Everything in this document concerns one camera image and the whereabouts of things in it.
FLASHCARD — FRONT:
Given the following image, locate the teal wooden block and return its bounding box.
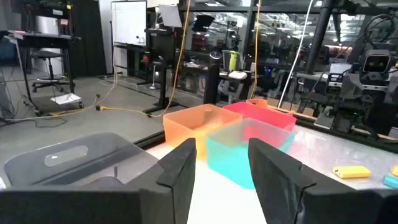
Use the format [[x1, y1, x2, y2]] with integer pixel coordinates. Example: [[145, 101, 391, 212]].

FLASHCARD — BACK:
[[382, 174, 398, 190]]

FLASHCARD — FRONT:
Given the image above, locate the white case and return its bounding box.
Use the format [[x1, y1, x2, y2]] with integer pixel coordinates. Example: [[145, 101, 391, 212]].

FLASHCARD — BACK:
[[228, 70, 248, 80]]

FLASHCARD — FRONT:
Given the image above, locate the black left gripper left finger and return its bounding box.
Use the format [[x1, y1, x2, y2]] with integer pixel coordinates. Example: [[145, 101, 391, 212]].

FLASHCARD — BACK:
[[0, 138, 198, 224]]

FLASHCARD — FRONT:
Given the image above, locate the black stool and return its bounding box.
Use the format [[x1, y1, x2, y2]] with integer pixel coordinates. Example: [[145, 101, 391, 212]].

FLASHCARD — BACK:
[[30, 50, 68, 93]]

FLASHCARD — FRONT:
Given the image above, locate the white paper sheet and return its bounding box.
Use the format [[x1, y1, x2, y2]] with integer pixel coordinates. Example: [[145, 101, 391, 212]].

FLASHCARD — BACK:
[[49, 92, 82, 105]]

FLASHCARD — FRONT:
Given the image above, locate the black standing desk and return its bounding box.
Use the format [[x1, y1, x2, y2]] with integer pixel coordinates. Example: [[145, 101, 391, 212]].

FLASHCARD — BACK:
[[136, 27, 181, 114]]

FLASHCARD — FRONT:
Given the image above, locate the whiteboard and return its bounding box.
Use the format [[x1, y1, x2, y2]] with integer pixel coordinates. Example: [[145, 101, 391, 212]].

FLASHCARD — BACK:
[[111, 0, 148, 47]]

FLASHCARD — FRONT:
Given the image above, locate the black desk with shelves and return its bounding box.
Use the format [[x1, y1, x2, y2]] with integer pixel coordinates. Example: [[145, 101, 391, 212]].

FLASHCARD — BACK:
[[7, 0, 84, 116]]

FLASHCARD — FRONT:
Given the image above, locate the black floor stand pole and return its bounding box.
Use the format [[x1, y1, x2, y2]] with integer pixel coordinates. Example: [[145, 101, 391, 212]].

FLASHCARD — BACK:
[[303, 0, 335, 75]]

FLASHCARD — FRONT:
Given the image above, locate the yellow cable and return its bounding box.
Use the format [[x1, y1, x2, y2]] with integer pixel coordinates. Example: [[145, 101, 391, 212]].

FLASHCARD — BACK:
[[96, 0, 192, 119], [248, 0, 262, 100]]

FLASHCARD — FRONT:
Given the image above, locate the green bottle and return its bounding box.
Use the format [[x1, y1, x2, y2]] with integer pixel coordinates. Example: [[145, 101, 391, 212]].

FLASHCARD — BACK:
[[228, 50, 239, 73]]

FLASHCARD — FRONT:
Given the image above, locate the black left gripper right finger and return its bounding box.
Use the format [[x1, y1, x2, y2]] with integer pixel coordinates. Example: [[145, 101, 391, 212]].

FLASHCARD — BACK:
[[248, 138, 398, 224]]

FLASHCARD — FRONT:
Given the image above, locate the white cable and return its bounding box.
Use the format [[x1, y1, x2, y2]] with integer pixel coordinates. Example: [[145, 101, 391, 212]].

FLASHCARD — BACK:
[[276, 0, 315, 109]]

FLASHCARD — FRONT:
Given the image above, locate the small orange tapered bin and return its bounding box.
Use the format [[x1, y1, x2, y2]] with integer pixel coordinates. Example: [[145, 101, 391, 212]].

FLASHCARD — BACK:
[[245, 98, 271, 110]]

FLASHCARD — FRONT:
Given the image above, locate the black cylindrical post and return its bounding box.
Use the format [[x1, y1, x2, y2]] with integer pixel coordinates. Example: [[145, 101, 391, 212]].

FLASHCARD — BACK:
[[203, 50, 223, 106]]

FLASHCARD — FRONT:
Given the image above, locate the grey plastic bin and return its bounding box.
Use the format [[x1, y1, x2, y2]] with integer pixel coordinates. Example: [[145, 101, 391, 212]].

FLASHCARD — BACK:
[[3, 132, 165, 190]]

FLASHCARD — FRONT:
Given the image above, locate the teal plastic bin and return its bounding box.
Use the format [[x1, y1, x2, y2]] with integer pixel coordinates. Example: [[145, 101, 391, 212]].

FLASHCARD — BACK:
[[206, 118, 296, 190]]

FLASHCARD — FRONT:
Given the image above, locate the orange plastic bin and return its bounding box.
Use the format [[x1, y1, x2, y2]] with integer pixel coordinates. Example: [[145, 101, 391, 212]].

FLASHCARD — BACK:
[[162, 103, 243, 161]]

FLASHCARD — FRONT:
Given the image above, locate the black steel column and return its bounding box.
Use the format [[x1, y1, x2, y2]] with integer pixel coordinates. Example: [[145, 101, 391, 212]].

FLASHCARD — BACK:
[[241, 0, 259, 63]]

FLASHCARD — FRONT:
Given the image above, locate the white panel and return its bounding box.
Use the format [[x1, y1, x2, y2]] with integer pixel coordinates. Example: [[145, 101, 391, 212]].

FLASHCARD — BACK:
[[158, 4, 183, 29]]

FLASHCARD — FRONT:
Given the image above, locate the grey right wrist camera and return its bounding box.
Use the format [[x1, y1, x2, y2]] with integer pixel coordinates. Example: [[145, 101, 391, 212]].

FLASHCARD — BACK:
[[360, 49, 392, 77]]

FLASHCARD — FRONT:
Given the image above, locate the pink plastic bin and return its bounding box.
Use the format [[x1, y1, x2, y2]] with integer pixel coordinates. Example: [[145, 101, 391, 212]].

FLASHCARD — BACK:
[[222, 101, 298, 133]]

